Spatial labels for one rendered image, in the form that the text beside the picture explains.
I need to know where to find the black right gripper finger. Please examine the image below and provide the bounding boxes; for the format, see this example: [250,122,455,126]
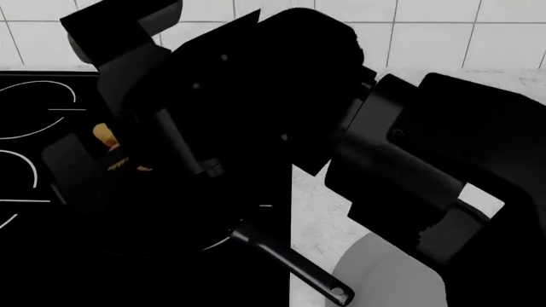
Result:
[40,132,131,214]
[59,0,185,129]

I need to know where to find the yellow ginger piece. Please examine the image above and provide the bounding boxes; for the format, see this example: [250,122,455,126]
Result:
[92,123,154,172]

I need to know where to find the black frying pan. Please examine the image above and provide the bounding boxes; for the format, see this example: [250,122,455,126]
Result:
[55,178,357,305]

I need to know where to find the grey round plate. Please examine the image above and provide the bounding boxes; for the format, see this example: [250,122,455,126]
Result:
[330,232,449,307]

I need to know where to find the black glass cooktop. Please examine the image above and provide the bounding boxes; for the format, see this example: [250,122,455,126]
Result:
[0,70,293,307]

